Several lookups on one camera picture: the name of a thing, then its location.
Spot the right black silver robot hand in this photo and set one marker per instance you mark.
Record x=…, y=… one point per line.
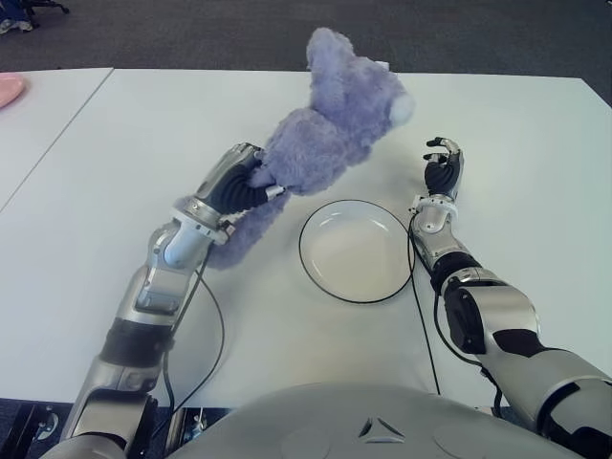
x=442, y=177

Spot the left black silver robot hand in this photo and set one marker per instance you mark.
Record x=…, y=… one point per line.
x=232, y=191

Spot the purple plush doll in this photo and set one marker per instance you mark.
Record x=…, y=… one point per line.
x=325, y=143

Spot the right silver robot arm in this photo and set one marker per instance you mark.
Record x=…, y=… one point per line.
x=502, y=306

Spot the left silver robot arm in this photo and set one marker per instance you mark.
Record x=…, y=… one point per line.
x=158, y=287

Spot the white plate with black rim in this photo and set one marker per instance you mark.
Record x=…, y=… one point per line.
x=354, y=253

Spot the pink plate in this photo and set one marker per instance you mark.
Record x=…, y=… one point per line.
x=9, y=88

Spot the grey robot torso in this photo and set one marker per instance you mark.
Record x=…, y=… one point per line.
x=311, y=421

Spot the black office chair base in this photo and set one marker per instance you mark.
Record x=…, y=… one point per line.
x=48, y=6

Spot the white sneaker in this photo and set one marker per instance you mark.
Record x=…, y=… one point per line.
x=14, y=26

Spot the blue jeans leg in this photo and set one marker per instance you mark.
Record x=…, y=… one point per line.
x=12, y=13

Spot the grey table caster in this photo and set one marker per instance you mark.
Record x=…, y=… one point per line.
x=48, y=423

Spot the metal table leg frame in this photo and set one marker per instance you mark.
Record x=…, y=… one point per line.
x=191, y=425

